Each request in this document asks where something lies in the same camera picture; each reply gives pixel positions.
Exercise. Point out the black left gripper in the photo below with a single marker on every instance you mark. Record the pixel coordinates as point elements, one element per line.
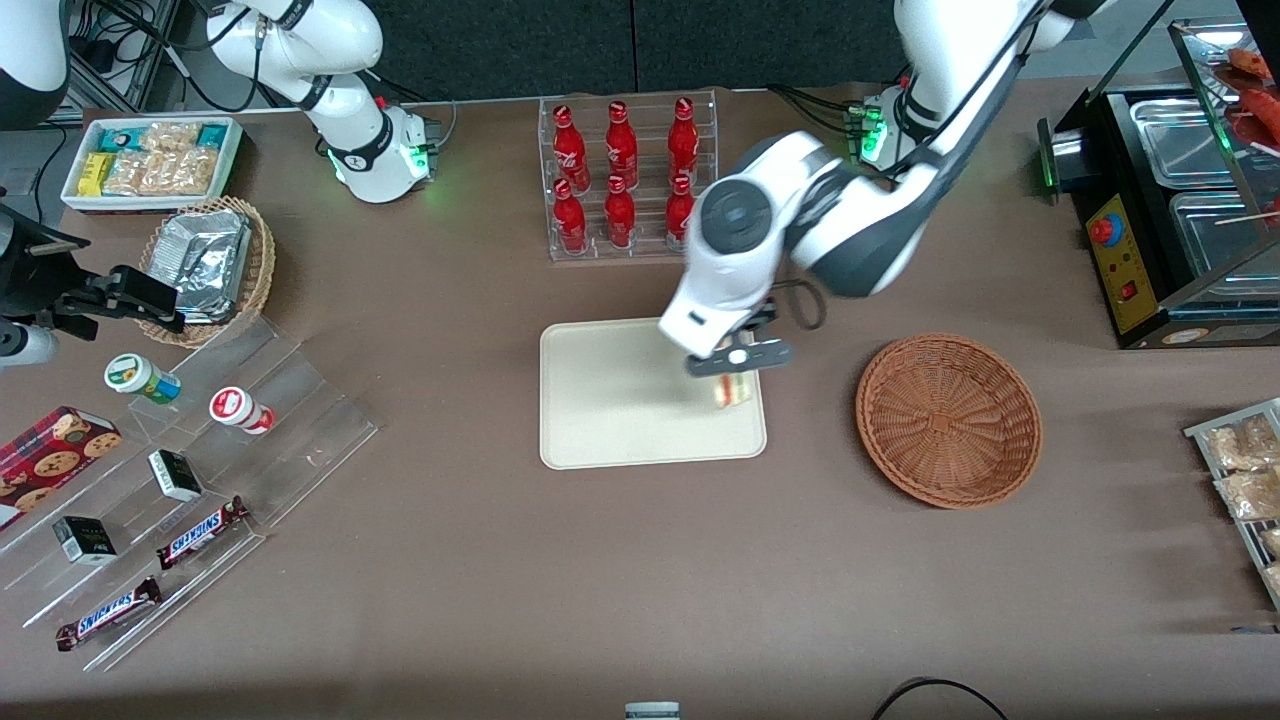
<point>763,315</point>

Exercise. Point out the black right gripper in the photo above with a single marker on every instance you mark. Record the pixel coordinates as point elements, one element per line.
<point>27,262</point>

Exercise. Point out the triangular sandwich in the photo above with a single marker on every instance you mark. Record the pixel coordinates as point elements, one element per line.
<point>733,391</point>

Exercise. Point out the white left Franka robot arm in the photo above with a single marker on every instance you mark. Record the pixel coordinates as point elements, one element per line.
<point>720,290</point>

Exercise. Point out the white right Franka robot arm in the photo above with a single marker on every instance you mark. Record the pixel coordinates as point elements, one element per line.
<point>300,50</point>

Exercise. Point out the light tan wicker basket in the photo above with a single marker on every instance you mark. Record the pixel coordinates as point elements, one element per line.
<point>262,260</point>

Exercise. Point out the cream rectangular plastic tray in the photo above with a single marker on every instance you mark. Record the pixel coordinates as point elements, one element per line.
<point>620,400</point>

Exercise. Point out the brown round wicker basket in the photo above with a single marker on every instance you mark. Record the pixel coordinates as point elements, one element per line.
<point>950,420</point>

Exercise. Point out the silver foil wrapped package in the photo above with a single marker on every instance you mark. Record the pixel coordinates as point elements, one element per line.
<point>200,255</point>
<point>210,310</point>

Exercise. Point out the green lid yogurt cup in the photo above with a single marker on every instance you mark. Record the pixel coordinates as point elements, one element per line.
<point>135,375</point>

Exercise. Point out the clear bag of nut snacks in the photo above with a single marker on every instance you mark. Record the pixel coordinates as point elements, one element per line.
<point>135,175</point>
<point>190,172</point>
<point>170,137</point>

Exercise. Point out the white rectangular snack bin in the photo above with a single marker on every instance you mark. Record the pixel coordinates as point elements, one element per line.
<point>75,200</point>

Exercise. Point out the red cola bottle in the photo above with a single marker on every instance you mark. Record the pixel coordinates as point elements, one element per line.
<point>683,142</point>
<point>620,218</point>
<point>570,222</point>
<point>570,150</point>
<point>622,148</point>
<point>677,215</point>

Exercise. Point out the red lid yogurt cup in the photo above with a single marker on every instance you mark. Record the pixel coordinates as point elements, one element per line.
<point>235,408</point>

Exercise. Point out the clear acrylic bottle rack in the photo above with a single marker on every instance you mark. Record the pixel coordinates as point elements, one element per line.
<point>645,245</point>

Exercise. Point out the yellow snack packet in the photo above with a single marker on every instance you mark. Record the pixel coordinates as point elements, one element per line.
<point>95,175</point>

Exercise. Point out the teal snack packet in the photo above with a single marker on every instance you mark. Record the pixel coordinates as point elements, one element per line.
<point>118,138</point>
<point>211,137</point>

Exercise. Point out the small black carton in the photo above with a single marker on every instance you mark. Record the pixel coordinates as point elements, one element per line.
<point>175,475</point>
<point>85,540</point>

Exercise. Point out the red cookie box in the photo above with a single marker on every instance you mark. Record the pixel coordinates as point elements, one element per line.
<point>50,460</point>

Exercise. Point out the clear acrylic stepped stand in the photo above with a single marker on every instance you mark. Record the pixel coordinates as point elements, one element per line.
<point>130,540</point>
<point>300,430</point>

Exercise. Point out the Snickers chocolate bar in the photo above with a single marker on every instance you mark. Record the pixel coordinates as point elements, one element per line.
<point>200,533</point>
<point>108,613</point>

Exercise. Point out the black power adapter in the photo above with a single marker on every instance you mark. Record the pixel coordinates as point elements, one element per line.
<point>97,53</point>

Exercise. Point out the grey box with green light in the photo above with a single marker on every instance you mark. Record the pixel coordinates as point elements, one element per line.
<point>1062,155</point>

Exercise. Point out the red emergency stop button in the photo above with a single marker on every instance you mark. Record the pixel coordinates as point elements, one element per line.
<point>1103,230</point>

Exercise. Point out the black food warmer machine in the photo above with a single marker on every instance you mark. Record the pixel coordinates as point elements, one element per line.
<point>1120,270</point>

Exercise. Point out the small grey device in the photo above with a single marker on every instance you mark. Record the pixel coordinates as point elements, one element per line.
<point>652,711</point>

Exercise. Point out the steel warmer pan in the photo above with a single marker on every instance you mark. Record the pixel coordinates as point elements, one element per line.
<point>1180,140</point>
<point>1215,240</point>

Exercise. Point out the wooden skewer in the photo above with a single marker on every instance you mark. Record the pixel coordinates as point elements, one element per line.
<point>1245,217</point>

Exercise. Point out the clear bag of fried snacks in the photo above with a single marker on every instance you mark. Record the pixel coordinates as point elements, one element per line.
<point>1250,495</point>
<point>1270,542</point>
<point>1273,578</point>
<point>1240,445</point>

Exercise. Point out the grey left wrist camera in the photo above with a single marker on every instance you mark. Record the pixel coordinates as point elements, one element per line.
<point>765,354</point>

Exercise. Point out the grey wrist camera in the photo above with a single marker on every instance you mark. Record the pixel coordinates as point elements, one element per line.
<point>25,345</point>
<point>765,354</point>

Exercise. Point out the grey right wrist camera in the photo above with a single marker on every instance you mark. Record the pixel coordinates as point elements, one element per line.
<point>25,345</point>

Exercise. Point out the aluminium frame rack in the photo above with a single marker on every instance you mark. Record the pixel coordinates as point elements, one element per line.
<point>160,40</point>

